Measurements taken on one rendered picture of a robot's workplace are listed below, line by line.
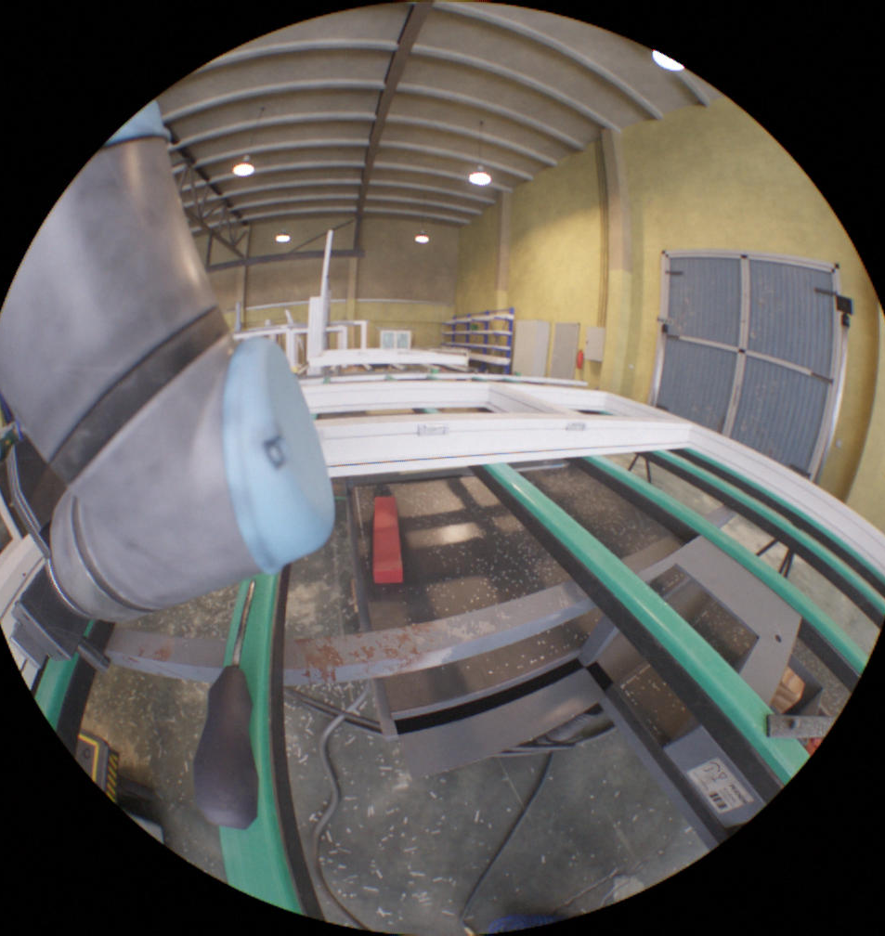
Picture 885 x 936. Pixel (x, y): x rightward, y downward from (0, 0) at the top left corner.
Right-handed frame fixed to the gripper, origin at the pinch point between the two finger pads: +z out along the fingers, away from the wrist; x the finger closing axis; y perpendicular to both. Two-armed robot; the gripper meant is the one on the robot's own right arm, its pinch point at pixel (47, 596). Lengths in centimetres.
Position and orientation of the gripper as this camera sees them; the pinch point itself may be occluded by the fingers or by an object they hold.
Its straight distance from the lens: 38.7
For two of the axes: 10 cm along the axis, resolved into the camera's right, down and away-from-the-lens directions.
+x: -3.1, -4.0, 8.6
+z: -9.1, 3.9, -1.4
